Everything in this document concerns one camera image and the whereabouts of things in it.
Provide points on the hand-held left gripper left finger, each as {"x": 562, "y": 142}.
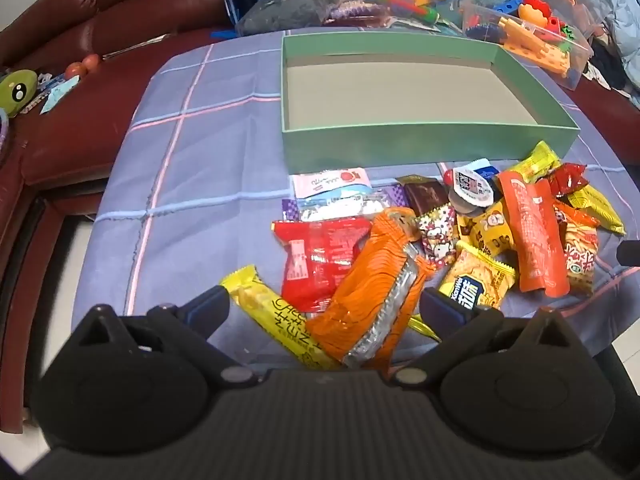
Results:
{"x": 207, "y": 305}

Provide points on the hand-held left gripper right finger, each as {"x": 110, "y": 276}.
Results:
{"x": 442, "y": 307}

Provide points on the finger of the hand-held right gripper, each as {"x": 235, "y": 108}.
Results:
{"x": 629, "y": 253}

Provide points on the yellow cracker packet blue label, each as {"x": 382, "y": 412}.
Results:
{"x": 475, "y": 280}

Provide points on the yellow snack packet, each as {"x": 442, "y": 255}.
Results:
{"x": 597, "y": 207}

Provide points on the long yellow snack bar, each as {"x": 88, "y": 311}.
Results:
{"x": 280, "y": 320}

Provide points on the orange wafer packet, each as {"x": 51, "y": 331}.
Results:
{"x": 370, "y": 290}

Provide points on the small yellow bear packet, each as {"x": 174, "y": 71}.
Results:
{"x": 487, "y": 230}

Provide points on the small red snack packet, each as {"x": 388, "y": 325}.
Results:
{"x": 567, "y": 177}

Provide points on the dark red gold snack packet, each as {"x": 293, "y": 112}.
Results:
{"x": 425, "y": 195}

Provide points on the large red snack packet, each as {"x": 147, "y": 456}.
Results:
{"x": 315, "y": 255}

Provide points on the purple clear candy packet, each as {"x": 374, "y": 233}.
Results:
{"x": 340, "y": 205}

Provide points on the blue white snack packet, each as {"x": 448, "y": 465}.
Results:
{"x": 486, "y": 167}

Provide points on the pink white snack packet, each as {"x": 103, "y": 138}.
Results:
{"x": 327, "y": 182}

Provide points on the green cardboard box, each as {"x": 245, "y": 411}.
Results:
{"x": 385, "y": 90}

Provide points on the blue checked cloth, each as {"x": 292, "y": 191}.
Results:
{"x": 210, "y": 160}

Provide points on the black garment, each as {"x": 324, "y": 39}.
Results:
{"x": 607, "y": 67}

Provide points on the dark red leather sofa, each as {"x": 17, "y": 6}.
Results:
{"x": 75, "y": 135}

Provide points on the clear plastic toy bin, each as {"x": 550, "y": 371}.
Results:
{"x": 540, "y": 35}

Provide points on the light blue jacket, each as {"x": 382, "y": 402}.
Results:
{"x": 612, "y": 5}

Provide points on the light blue paper card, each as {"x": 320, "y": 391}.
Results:
{"x": 57, "y": 95}

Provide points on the purple pink hoop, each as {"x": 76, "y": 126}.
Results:
{"x": 3, "y": 132}

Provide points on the paper strip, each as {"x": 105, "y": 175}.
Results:
{"x": 135, "y": 46}

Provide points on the orange ball toy pair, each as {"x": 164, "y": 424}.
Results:
{"x": 82, "y": 65}

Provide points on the green plush toy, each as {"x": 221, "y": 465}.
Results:
{"x": 17, "y": 91}

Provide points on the dark grey bag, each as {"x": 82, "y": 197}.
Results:
{"x": 287, "y": 7}

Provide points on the purple crochet item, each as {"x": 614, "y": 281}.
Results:
{"x": 352, "y": 10}

